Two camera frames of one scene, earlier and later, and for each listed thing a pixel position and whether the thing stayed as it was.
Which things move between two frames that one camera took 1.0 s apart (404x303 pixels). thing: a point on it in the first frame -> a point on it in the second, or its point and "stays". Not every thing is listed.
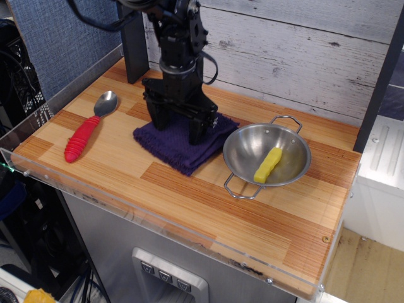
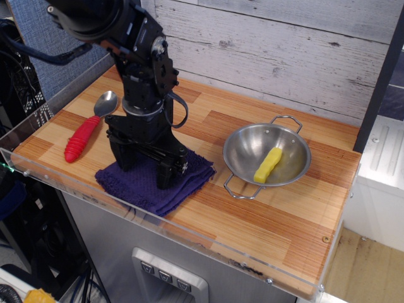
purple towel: (172, 145) -> (138, 187)
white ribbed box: (375, 211) stays
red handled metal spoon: (105, 103) stays
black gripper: (180, 89) -> (151, 132)
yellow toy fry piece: (267, 166) stays
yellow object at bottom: (38, 296) stays
